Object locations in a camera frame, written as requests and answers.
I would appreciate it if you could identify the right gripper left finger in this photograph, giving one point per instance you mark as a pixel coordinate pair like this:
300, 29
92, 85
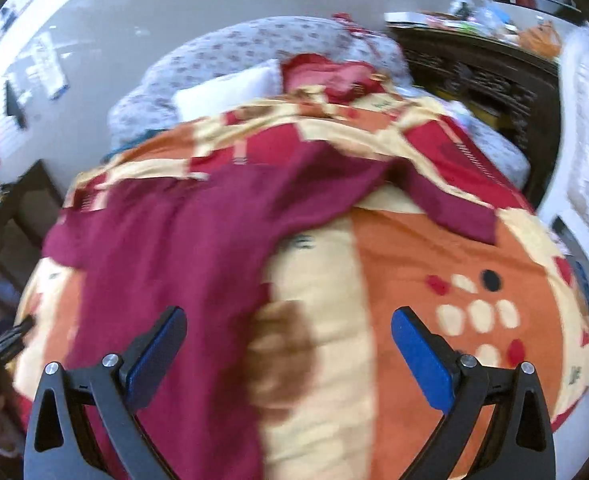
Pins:
61, 443

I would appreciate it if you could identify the floral quilt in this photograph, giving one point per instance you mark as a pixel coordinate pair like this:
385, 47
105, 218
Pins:
228, 50

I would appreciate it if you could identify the orange plastic bag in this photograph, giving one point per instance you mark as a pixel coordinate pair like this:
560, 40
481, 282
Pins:
542, 39

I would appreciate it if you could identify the maroon garment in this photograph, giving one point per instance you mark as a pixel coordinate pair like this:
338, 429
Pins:
203, 246

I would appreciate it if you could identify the dark cloth on wall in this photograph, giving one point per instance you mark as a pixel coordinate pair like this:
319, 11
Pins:
13, 108

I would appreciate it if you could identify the dark carved wooden cabinet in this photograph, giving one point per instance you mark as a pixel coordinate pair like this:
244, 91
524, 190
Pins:
514, 91

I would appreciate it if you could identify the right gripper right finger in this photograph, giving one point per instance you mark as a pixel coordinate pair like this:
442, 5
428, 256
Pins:
518, 442

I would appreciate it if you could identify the red pillow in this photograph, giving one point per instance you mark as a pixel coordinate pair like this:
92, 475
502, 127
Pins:
342, 82

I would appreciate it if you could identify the wall calendar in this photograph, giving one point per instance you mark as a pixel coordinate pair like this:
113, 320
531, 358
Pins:
48, 67

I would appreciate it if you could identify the orange red patterned blanket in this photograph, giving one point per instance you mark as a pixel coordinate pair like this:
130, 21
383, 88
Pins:
333, 396

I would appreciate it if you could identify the white ornate chair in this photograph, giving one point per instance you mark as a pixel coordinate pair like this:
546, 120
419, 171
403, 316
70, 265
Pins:
565, 206

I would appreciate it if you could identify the white pillow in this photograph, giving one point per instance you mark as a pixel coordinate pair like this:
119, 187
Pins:
217, 95

